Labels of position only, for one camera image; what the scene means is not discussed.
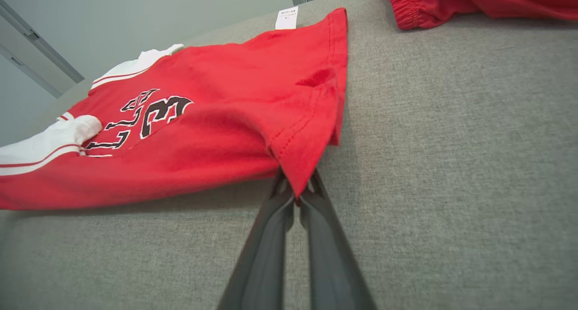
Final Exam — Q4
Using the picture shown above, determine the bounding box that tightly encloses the red basketball jersey white trim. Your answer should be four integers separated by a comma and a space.
0, 6, 349, 211

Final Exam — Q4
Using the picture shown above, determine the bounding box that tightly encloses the red basketball shorts white trim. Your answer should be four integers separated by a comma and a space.
374, 0, 578, 30

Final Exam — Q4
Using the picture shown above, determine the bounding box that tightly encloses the grey wall partition rail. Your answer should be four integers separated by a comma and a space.
0, 0, 85, 99

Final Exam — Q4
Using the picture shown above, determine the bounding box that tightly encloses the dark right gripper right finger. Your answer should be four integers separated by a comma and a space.
298, 169, 377, 310

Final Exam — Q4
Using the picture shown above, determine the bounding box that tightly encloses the grey fabric sofa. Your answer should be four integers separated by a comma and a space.
0, 0, 578, 310

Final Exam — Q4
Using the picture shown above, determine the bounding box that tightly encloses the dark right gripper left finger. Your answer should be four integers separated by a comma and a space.
216, 167, 295, 310

